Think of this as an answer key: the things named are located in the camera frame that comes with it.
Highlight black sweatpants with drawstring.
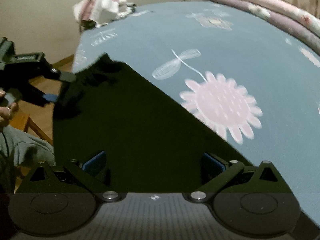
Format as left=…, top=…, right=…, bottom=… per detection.
left=53, top=55, right=247, bottom=193

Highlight white pink crumpled clothes pile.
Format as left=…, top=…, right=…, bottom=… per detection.
left=73, top=0, right=136, bottom=33

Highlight person's left hand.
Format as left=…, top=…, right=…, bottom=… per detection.
left=0, top=102, right=19, bottom=132

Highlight wooden chair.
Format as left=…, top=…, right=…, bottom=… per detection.
left=11, top=111, right=53, bottom=191

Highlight grey garment on chair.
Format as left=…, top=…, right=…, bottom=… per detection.
left=1, top=125, right=56, bottom=167

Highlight blue patterned bed sheet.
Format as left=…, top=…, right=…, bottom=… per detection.
left=72, top=2, right=319, bottom=222

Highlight purple floral folded quilt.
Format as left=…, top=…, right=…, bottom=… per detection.
left=204, top=0, right=319, bottom=55

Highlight white floral folded quilt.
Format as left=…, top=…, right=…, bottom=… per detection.
left=243, top=0, right=319, bottom=36

